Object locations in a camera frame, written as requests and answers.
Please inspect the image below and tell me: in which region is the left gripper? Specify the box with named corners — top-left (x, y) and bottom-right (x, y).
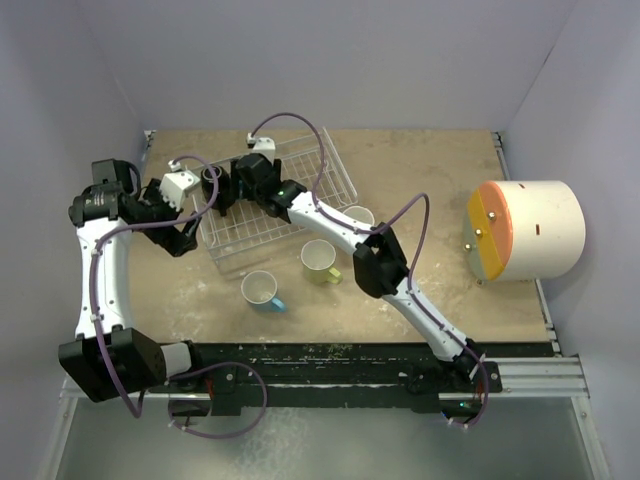
top-left (133, 180), bottom-right (200, 257)

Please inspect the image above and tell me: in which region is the yellow-green mug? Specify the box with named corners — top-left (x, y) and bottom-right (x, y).
top-left (300, 239), bottom-right (343, 285)

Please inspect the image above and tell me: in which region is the pink mug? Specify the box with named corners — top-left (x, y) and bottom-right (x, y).
top-left (343, 205), bottom-right (375, 226)

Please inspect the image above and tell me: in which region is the light blue mug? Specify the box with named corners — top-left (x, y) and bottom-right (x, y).
top-left (240, 270), bottom-right (287, 313)

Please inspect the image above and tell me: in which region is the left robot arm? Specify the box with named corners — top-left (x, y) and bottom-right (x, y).
top-left (58, 159), bottom-right (206, 402)

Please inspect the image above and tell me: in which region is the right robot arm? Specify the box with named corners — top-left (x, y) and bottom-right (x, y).
top-left (231, 153), bottom-right (490, 400)

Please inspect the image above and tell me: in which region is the black mug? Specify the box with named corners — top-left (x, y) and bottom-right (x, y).
top-left (200, 166), bottom-right (241, 218)

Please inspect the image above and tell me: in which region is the white cylinder orange lid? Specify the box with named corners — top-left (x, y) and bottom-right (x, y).
top-left (463, 180), bottom-right (586, 282)

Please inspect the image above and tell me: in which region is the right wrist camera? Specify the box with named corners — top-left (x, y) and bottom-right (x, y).
top-left (246, 132), bottom-right (276, 162)

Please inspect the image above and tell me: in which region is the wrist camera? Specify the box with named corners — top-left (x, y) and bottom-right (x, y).
top-left (159, 160), bottom-right (200, 212)
top-left (246, 132), bottom-right (276, 162)

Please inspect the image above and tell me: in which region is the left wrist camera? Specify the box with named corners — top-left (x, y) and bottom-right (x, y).
top-left (159, 160), bottom-right (200, 212)

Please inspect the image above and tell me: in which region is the white wire dish rack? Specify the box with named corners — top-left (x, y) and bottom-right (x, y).
top-left (199, 127), bottom-right (358, 273)

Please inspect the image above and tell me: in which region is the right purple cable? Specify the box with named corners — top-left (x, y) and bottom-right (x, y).
top-left (249, 111), bottom-right (491, 432)

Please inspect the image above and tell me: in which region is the purple cable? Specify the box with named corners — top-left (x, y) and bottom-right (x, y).
top-left (89, 154), bottom-right (268, 441)
top-left (249, 111), bottom-right (491, 432)

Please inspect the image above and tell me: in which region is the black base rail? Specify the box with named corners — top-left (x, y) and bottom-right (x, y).
top-left (152, 342), bottom-right (503, 418)

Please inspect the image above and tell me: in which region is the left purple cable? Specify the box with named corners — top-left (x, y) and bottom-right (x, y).
top-left (89, 154), bottom-right (268, 441)

